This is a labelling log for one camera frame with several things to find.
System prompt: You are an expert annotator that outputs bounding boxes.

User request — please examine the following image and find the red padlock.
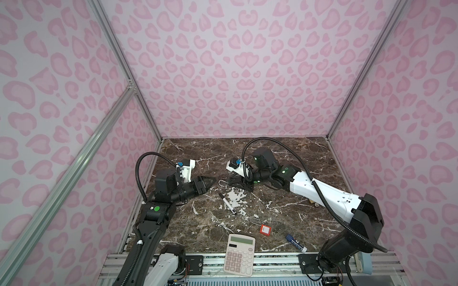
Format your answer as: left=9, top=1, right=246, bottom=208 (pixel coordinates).
left=250, top=218, right=272, bottom=236

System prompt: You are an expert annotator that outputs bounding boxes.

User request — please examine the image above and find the corner aluminium post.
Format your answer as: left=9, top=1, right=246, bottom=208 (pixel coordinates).
left=87, top=0, right=163, bottom=143
left=326, top=0, right=410, bottom=141

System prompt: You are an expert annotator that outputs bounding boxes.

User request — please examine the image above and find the blue white glue stick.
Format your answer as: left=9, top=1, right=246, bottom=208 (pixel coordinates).
left=285, top=234, right=307, bottom=253

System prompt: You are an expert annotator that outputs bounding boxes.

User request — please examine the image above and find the pink calculator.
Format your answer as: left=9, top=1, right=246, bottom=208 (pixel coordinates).
left=223, top=234, right=256, bottom=277

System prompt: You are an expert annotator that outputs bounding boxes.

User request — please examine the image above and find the right corner aluminium post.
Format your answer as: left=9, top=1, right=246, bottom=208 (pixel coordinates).
left=326, top=0, right=410, bottom=141

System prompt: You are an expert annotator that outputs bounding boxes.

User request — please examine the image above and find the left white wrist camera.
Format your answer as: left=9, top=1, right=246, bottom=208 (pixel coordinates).
left=177, top=159, right=196, bottom=183

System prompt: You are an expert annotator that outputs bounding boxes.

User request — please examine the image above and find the black white marker pen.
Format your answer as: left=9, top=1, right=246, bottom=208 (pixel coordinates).
left=218, top=193, right=237, bottom=215

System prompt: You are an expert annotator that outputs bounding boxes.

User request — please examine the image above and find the left corner aluminium post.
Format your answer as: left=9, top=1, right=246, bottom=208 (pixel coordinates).
left=87, top=0, right=163, bottom=143

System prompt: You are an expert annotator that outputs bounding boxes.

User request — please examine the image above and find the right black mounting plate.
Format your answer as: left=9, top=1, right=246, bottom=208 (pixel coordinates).
left=298, top=253, right=323, bottom=275

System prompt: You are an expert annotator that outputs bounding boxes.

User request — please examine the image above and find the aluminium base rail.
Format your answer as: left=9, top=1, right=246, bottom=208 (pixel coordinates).
left=96, top=251, right=409, bottom=286

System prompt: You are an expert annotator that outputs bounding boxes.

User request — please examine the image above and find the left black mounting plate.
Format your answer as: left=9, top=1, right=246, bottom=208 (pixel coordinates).
left=172, top=255, right=203, bottom=276

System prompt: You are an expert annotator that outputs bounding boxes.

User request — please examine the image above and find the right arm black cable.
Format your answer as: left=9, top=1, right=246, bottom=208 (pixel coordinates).
left=241, top=137, right=389, bottom=254

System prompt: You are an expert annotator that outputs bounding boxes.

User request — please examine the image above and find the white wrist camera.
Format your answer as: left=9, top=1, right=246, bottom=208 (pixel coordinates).
left=226, top=157, right=252, bottom=178
left=177, top=159, right=196, bottom=183

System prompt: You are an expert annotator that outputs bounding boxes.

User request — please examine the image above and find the diagonal aluminium frame bar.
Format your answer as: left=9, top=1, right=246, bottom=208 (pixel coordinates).
left=1, top=87, right=137, bottom=286

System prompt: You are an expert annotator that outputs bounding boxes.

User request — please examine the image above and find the black mounting plate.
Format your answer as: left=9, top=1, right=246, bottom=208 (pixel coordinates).
left=172, top=255, right=203, bottom=276
left=298, top=253, right=323, bottom=275

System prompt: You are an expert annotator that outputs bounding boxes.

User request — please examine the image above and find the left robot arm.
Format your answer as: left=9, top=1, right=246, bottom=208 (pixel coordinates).
left=114, top=169, right=217, bottom=286

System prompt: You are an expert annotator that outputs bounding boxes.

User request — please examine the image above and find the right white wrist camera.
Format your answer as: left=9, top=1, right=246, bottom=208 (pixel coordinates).
left=226, top=157, right=252, bottom=178

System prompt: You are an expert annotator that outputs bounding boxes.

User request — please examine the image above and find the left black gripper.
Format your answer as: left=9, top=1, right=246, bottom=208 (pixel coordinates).
left=170, top=176, right=216, bottom=204

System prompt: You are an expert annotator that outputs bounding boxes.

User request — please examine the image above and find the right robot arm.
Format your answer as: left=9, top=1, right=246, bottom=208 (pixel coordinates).
left=226, top=147, right=387, bottom=272

